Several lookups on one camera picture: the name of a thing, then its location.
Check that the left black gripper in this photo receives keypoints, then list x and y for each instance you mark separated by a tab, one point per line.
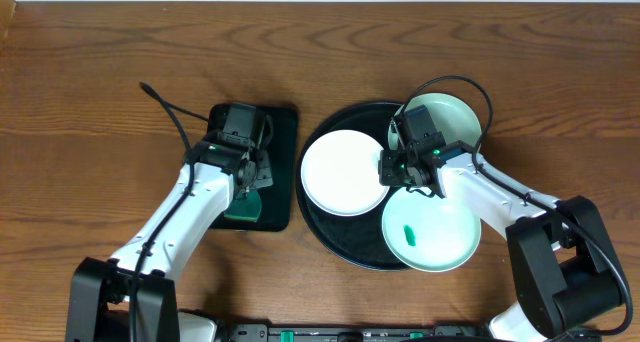
261	172

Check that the dark rectangular sponge tray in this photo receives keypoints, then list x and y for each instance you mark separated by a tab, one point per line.
276	172

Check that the round black serving tray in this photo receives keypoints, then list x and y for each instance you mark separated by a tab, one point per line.
357	239

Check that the green scrubbing sponge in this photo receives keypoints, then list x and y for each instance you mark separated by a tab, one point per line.
247	207

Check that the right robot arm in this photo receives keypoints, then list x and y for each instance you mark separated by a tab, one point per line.
565	268

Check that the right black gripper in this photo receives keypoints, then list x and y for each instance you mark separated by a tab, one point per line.
386	172

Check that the white round plate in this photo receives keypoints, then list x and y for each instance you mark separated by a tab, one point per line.
339	173

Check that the mint green plate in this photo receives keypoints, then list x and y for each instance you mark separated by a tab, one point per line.
429	234
451	116

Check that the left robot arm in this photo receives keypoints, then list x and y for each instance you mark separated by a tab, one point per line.
131	296

